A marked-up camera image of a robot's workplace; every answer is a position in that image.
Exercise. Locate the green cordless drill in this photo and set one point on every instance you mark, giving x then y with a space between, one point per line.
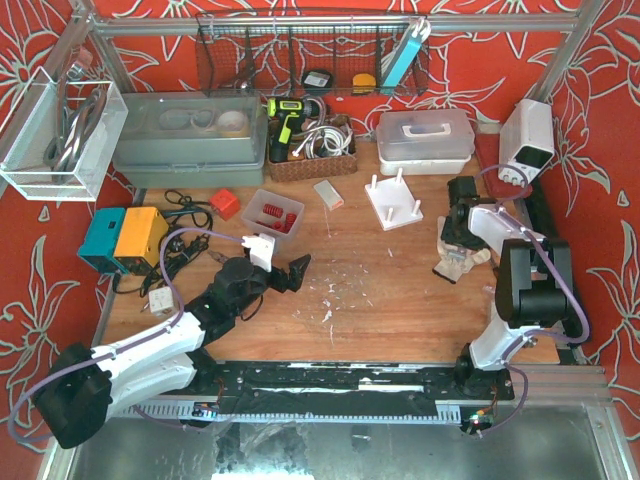
290 114

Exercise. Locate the black wire wall basket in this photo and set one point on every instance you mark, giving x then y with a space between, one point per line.
316 51

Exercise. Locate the teal and yellow box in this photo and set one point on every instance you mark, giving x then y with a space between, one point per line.
124 240

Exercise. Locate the white plastic storage box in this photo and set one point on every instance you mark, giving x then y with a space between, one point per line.
424 142

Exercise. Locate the white bench power supply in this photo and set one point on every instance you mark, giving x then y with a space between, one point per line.
526 142

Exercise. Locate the orange handled screwdriver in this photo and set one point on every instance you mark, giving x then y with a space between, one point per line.
218 257

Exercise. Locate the grey plastic toolbox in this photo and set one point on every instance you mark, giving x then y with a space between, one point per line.
189 140

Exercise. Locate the clear bin of springs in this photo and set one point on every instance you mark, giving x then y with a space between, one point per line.
258 222

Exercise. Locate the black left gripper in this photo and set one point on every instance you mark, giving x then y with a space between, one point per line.
290 275

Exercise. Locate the clear acrylic wall box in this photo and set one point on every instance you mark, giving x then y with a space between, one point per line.
58 141

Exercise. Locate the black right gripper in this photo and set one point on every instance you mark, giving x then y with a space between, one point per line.
455 236

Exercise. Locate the large red spring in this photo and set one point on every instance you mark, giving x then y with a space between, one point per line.
272 210

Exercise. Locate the white power adapter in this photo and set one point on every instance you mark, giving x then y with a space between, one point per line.
161 302

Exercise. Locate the wicker basket with cables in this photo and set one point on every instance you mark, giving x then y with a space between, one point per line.
322 167

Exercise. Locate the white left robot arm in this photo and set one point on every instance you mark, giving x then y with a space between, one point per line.
85 386

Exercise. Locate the white peg base plate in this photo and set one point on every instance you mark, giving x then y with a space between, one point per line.
393 202

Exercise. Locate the small red cube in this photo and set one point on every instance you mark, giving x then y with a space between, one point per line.
224 204

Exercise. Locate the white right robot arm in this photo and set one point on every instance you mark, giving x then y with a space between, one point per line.
534 287

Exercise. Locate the white cotton work glove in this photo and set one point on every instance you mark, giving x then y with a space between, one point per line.
456 261

